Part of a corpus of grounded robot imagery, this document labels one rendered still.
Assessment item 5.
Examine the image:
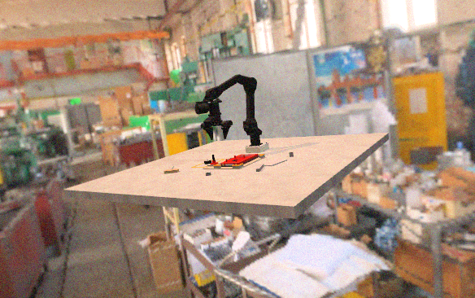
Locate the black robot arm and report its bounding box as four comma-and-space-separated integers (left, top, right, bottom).
195, 74, 262, 147

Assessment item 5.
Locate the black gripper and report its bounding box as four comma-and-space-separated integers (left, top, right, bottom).
201, 111, 233, 140

